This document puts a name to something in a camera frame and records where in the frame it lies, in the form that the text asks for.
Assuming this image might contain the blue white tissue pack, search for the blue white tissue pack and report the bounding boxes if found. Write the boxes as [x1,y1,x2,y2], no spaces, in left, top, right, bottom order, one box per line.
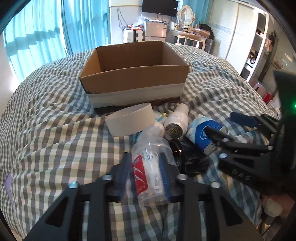
[186,114,228,155]

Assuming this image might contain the black round sunglasses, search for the black round sunglasses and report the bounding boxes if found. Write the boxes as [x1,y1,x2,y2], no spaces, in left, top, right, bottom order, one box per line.
[169,138,209,177]

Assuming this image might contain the white small hair dryer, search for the white small hair dryer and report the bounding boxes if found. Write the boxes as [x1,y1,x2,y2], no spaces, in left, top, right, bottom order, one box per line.
[164,103,189,140]

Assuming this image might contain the clear plastic cotton swab container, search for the clear plastic cotton swab container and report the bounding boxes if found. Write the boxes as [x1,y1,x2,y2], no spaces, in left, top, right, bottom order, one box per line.
[132,137,176,206]

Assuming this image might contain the white tape roll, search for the white tape roll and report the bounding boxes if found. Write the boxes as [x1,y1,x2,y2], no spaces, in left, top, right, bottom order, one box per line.
[105,102,156,137]

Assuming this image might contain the pink plastic stool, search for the pink plastic stool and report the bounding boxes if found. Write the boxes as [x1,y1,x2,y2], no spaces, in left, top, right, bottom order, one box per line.
[253,83,267,98]

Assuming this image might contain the purple quilt label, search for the purple quilt label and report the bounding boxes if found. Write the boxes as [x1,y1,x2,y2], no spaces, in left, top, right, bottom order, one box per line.
[4,172,13,204]

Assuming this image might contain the grey checked bed quilt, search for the grey checked bed quilt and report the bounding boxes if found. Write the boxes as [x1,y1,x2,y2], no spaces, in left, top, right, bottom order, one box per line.
[1,45,275,237]

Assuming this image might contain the white sliding wardrobe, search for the white sliding wardrobe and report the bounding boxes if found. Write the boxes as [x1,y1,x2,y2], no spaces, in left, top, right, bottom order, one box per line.
[209,1,269,81]

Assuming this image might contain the white dressing table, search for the white dressing table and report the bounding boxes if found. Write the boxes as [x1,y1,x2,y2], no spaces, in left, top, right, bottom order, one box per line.
[165,28,210,51]

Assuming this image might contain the open cardboard box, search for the open cardboard box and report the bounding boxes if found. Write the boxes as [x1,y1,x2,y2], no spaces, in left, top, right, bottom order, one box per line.
[79,41,190,108]

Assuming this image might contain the silver mini fridge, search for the silver mini fridge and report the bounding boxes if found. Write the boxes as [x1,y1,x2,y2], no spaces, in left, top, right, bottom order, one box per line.
[144,21,167,41]

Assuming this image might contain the oval vanity mirror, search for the oval vanity mirror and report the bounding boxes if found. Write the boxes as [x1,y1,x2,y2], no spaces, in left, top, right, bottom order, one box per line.
[178,5,195,26]

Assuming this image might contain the right turquoise curtain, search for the right turquoise curtain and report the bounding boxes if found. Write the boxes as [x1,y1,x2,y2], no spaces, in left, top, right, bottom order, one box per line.
[183,0,213,26]

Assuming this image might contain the turquoise curtain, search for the turquoise curtain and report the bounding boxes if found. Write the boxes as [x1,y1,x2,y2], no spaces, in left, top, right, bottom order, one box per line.
[61,0,111,54]
[3,1,67,81]
[183,0,213,26]

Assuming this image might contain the white suitcase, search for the white suitcase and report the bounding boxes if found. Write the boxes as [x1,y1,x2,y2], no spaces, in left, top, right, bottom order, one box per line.
[123,29,143,43]

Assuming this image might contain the middle turquoise curtain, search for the middle turquoise curtain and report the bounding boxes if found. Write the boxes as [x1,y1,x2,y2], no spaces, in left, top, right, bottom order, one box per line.
[61,0,111,54]

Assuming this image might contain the left turquoise curtain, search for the left turquoise curtain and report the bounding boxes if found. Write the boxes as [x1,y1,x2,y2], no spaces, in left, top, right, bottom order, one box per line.
[3,1,67,81]

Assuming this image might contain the black wall television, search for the black wall television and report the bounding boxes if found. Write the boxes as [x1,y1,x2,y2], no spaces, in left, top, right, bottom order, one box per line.
[142,0,179,17]

